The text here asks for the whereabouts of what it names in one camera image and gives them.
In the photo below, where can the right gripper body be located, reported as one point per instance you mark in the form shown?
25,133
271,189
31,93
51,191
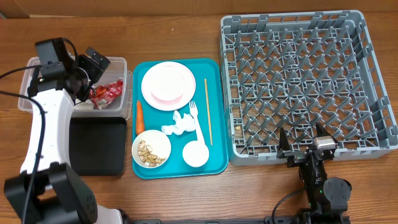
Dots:
298,158

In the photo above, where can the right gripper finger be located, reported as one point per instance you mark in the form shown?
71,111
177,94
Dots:
284,145
321,131

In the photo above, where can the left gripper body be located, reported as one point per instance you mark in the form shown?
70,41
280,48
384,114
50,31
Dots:
90,73

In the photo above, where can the large white tissue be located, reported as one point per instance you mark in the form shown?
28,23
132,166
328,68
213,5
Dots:
87,105

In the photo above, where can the red snack wrapper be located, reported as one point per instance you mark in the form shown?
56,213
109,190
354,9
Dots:
103,95

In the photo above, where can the small white tissue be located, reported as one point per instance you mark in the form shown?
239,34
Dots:
185,123

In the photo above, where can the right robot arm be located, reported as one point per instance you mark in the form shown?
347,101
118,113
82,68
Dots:
327,197

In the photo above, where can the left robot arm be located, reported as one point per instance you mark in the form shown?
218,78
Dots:
47,189

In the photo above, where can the grey dishwasher rack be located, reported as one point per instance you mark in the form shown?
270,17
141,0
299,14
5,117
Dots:
293,70

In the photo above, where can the clear plastic bin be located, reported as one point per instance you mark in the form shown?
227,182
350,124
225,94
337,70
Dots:
120,107

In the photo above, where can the black plastic tray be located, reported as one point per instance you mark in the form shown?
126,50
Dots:
97,145

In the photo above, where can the pink white plate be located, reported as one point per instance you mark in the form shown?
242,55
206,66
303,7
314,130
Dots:
168,86

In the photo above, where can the orange carrot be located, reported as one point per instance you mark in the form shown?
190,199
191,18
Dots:
140,126

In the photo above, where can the small white round cup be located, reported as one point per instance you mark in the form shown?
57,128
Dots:
195,153

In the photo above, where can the white plastic fork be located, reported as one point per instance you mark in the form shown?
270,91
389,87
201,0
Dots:
194,113

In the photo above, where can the white bowl with nuts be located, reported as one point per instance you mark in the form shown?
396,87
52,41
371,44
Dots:
151,149

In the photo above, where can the teal plastic tray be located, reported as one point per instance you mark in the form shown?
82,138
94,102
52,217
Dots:
154,119

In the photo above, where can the wooden chopstick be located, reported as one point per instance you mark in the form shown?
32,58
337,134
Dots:
208,111

